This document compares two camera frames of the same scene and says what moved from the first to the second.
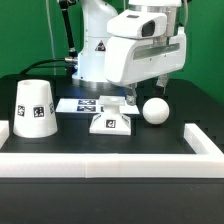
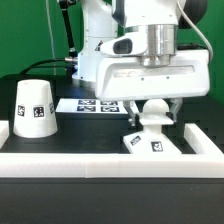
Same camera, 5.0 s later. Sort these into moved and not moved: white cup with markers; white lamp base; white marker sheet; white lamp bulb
Moved: white lamp base
Not moved: white cup with markers; white marker sheet; white lamp bulb
